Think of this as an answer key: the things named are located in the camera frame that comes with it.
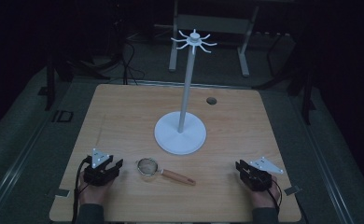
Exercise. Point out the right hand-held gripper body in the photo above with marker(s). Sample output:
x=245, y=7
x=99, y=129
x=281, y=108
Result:
x=259, y=180

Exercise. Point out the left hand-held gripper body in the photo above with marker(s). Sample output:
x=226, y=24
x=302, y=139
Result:
x=96, y=175

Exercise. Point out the white hook stand rack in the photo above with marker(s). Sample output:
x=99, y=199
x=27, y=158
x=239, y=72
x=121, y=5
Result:
x=180, y=135

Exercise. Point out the person's left hand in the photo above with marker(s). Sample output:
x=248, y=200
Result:
x=93, y=194

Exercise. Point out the person's right hand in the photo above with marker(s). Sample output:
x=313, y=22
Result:
x=264, y=199

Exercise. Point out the grey tape strip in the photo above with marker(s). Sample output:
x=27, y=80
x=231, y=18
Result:
x=292, y=190
x=62, y=193

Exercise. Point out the dark metal stand leg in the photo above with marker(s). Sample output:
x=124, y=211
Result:
x=50, y=84

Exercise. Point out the grey metal stand frame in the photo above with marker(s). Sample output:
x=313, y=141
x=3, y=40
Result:
x=214, y=23

